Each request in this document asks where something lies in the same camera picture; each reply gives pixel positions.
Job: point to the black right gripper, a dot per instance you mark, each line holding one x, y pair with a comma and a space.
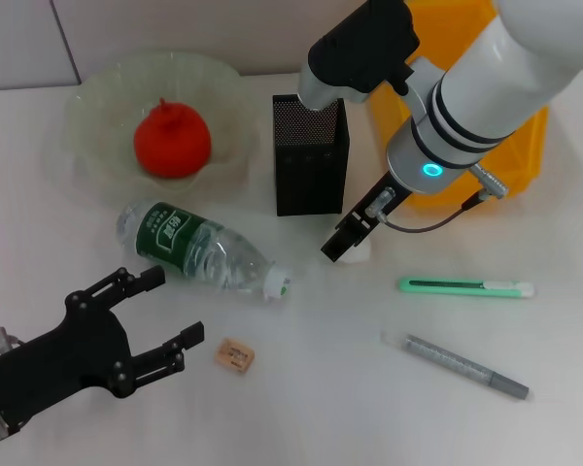
376, 204

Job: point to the white paper ball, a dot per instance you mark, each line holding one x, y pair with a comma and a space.
362, 255

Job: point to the small tan eraser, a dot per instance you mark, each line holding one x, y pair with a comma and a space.
233, 356

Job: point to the black mesh pen holder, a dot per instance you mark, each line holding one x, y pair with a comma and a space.
311, 184

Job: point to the red-orange toy orange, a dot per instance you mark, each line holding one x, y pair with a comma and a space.
172, 141

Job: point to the yellow plastic bin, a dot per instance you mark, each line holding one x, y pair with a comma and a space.
515, 160

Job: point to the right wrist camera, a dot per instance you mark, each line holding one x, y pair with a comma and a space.
359, 43

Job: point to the clear green-label water bottle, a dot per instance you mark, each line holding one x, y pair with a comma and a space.
223, 262

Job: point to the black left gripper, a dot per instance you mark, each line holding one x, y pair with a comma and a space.
53, 359

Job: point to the grey marker pen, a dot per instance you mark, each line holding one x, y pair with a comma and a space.
456, 364

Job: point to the green glass fruit plate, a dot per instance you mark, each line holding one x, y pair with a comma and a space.
107, 107

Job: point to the mint green utility knife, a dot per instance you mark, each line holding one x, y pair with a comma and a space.
505, 289

